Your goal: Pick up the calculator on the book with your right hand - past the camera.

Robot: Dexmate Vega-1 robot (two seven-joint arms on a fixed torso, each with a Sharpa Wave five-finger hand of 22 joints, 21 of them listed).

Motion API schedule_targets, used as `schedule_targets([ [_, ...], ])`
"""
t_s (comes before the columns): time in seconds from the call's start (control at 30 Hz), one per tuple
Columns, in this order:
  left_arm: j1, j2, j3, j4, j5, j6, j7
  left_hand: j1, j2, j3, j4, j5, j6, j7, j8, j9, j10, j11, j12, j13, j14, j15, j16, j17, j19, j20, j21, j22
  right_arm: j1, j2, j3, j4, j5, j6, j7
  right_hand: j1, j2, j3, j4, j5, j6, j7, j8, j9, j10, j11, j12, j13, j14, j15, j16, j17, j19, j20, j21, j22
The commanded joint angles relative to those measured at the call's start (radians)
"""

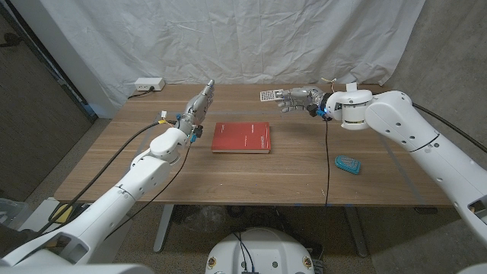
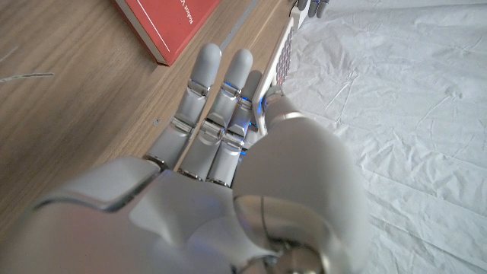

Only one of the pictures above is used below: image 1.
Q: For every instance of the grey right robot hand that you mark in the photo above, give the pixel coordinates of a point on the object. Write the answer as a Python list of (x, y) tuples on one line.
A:
[(302, 98)]

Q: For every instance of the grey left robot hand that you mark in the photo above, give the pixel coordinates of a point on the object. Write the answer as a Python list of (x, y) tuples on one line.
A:
[(198, 108)]

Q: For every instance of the white calculator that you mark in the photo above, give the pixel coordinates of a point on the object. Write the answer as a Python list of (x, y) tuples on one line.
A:
[(268, 95)]

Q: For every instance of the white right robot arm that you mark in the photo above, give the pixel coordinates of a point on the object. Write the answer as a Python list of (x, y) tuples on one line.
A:
[(411, 129)]

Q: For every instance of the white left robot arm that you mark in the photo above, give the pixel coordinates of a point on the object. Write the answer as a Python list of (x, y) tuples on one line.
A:
[(121, 194)]

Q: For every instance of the red book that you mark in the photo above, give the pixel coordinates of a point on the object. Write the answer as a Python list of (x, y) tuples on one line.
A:
[(236, 139)]

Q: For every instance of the white power strip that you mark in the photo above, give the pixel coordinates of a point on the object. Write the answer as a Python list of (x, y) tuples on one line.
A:
[(149, 84)]

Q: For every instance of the white backdrop cloth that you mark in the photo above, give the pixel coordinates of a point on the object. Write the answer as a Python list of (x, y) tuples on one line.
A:
[(236, 42)]

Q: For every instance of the teal perforated oval object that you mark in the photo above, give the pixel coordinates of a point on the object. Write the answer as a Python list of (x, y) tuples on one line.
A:
[(347, 164)]

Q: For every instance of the clear plastic bag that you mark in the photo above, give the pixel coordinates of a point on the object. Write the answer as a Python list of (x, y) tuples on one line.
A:
[(203, 218)]

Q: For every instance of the grey table leg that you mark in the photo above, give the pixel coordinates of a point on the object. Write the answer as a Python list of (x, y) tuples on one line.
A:
[(163, 228), (357, 232)]

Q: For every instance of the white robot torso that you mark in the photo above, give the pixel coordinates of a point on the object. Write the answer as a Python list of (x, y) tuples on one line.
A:
[(258, 253)]

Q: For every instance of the yellow and black floor object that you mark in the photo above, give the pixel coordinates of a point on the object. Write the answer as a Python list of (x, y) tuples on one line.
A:
[(62, 213)]

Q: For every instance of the clear plastic bin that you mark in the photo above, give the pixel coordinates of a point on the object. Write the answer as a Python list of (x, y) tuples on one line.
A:
[(11, 213)]

